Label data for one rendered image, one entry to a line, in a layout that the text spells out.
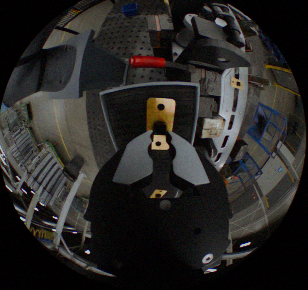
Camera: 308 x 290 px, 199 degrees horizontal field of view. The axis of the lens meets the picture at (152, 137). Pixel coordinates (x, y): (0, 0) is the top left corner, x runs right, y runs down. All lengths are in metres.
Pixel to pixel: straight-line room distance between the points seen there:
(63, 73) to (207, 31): 0.30
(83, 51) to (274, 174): 8.38
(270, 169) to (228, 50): 8.12
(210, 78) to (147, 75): 0.42
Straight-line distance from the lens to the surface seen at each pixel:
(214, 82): 0.25
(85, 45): 0.29
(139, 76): 0.60
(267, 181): 8.28
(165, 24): 0.27
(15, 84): 0.24
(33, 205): 7.76
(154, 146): 0.15
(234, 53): 0.16
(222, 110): 0.38
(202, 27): 0.19
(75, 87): 0.28
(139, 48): 0.65
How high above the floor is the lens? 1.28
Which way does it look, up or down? 58 degrees down
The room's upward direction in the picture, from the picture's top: 175 degrees counter-clockwise
